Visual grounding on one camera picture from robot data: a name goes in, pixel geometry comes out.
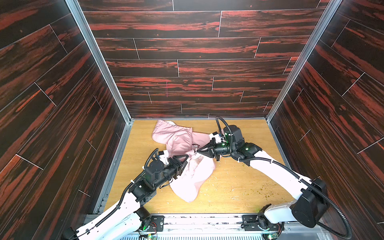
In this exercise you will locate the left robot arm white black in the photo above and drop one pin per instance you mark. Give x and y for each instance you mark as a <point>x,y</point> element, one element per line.
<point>128,214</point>

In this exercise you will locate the pink zip jacket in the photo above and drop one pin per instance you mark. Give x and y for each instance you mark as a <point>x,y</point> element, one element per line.
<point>184,141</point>

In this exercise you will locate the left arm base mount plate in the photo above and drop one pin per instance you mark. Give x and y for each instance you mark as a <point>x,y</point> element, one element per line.
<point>154,223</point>

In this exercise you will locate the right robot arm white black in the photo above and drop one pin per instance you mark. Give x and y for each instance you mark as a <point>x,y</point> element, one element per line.
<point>306,208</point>

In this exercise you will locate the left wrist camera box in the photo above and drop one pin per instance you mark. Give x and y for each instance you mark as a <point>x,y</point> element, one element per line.
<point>163,156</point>

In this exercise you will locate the aluminium front rail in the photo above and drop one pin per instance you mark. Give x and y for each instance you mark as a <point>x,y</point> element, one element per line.
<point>223,227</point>

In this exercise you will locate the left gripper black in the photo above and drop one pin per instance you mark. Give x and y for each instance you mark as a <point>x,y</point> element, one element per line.
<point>179,163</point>

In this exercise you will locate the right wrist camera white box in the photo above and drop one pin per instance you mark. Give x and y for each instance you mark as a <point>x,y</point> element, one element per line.
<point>215,136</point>

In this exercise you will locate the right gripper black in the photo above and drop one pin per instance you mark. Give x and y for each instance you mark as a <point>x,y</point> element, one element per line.
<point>210,149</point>

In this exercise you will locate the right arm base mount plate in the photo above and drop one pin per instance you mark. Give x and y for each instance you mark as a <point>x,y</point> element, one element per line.
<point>256,223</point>

